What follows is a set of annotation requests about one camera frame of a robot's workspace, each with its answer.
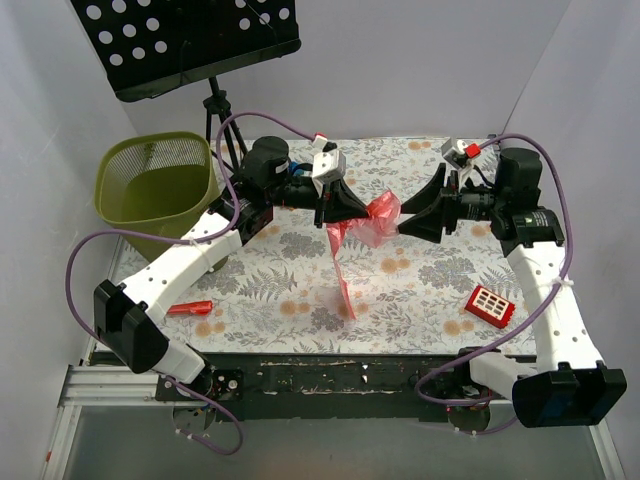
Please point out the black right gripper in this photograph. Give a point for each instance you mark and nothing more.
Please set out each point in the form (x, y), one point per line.
(448, 205)

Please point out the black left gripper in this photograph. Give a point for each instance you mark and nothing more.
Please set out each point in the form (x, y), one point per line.
(321, 203)

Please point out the red plastic trash bag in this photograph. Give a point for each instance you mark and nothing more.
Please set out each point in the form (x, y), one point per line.
(379, 227)

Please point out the red trash bag roll remainder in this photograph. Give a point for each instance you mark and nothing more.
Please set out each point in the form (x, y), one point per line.
(199, 308)

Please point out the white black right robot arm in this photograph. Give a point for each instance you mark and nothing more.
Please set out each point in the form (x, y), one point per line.
(547, 367)

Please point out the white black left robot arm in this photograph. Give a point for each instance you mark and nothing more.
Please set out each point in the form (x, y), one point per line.
(126, 315)

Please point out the olive green mesh trash bin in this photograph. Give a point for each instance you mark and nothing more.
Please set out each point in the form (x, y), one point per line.
(156, 184)

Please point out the colourful toy brick car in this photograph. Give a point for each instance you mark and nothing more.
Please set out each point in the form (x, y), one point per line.
(300, 169)

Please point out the red white toy block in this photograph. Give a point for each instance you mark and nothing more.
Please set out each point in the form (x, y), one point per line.
(490, 307)

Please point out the floral patterned table mat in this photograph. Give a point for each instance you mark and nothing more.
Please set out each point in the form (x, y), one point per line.
(286, 291)

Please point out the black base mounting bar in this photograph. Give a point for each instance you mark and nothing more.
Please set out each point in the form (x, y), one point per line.
(323, 386)

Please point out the black perforated music stand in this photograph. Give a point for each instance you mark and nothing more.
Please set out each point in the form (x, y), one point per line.
(150, 48)

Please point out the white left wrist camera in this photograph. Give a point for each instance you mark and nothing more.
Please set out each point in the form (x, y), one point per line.
(329, 163)

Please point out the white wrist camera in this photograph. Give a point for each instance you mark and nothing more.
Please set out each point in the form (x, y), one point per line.
(329, 163)
(461, 156)

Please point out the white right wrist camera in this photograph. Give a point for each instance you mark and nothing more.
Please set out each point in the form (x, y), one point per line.
(461, 156)

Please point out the aluminium frame rail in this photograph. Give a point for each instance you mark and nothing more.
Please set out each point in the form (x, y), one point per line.
(91, 386)

